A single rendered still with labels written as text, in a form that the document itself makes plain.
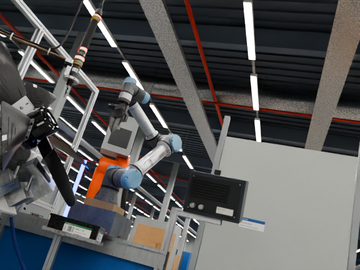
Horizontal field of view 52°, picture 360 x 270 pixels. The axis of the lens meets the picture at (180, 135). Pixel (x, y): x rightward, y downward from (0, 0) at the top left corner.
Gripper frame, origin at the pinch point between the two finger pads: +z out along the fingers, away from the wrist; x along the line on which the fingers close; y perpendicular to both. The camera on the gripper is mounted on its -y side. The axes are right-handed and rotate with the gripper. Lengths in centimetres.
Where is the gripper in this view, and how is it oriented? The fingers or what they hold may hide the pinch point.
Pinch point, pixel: (111, 129)
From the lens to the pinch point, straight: 215.4
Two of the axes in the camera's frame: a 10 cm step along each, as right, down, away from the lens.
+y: 2.2, 3.9, 9.0
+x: -9.4, -1.6, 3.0
